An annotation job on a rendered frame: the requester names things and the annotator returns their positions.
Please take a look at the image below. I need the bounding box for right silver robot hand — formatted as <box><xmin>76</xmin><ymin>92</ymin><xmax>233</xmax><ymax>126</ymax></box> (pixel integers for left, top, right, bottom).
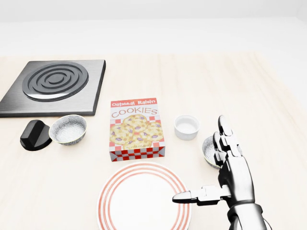
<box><xmin>172</xmin><ymin>115</ymin><xmax>256</xmax><ymax>207</ymax></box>

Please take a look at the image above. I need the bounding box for patterned bowl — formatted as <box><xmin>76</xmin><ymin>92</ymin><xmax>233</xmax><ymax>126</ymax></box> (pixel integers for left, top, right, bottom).
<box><xmin>48</xmin><ymin>115</ymin><xmax>87</xmax><ymax>146</ymax></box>
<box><xmin>201</xmin><ymin>136</ymin><xmax>221</xmax><ymax>170</ymax></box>

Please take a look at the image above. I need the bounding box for white plate with red rings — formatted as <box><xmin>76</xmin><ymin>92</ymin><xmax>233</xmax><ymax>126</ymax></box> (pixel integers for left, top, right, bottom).
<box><xmin>96</xmin><ymin>162</ymin><xmax>192</xmax><ymax>230</ymax></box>

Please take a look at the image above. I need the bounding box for flat dark stove plate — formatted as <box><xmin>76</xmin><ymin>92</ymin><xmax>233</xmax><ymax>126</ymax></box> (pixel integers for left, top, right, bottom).
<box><xmin>0</xmin><ymin>59</ymin><xmax>106</xmax><ymax>118</ymax></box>

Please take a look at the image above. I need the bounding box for small white ramekin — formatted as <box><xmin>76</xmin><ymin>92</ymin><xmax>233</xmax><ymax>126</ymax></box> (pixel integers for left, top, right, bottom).
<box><xmin>174</xmin><ymin>115</ymin><xmax>200</xmax><ymax>141</ymax></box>

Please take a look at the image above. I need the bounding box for oatmeal raisin cookies box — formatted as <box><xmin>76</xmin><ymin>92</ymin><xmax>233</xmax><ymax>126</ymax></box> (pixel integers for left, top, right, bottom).
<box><xmin>109</xmin><ymin>97</ymin><xmax>166</xmax><ymax>162</ymax></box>

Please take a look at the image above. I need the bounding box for round black stove knob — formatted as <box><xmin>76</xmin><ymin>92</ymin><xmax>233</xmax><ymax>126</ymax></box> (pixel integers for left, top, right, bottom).
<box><xmin>20</xmin><ymin>119</ymin><xmax>53</xmax><ymax>151</ymax></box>

